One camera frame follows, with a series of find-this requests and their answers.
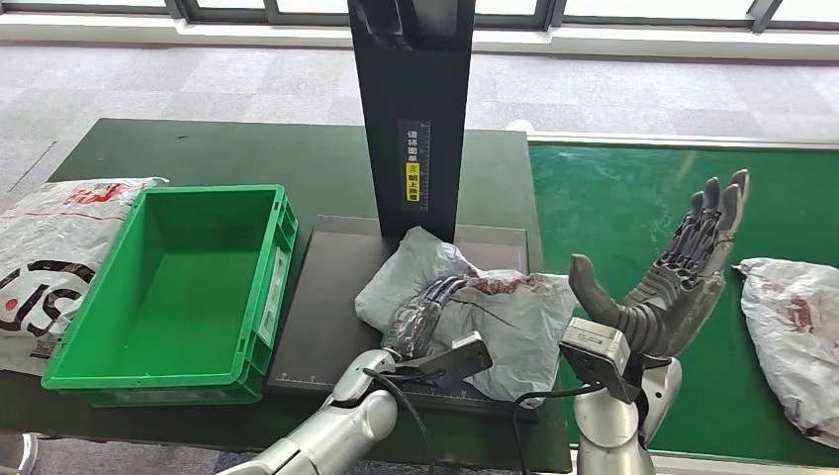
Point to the white window sill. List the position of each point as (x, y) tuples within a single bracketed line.
[(655, 42)]

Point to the white grey base part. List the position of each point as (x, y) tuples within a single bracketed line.
[(23, 452)]

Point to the black inbound scanner machine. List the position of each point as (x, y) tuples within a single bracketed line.
[(413, 78)]

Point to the green plastic crate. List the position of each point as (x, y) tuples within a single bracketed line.
[(183, 295)]

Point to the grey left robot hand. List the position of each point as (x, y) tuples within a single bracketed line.
[(413, 324)]

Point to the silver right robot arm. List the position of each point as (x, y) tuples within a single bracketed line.
[(609, 433)]

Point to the grey parcel with long tear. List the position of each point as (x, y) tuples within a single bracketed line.
[(518, 314)]

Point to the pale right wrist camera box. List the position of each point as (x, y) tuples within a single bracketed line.
[(593, 354)]

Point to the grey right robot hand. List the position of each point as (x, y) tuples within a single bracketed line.
[(681, 295)]

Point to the grey parcel with red smear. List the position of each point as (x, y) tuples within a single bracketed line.
[(786, 341)]

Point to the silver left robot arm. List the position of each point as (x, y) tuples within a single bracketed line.
[(334, 433)]

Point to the white conveyor frame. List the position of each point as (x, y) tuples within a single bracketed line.
[(655, 139)]

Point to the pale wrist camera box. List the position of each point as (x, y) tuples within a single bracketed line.
[(593, 354), (459, 360)]

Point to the large white printed parcel bag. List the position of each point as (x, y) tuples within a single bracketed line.
[(46, 229)]

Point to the dark window frame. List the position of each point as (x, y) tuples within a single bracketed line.
[(229, 10)]

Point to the green conveyor belt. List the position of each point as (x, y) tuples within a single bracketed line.
[(623, 197)]

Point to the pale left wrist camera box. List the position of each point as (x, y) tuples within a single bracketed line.
[(459, 360)]

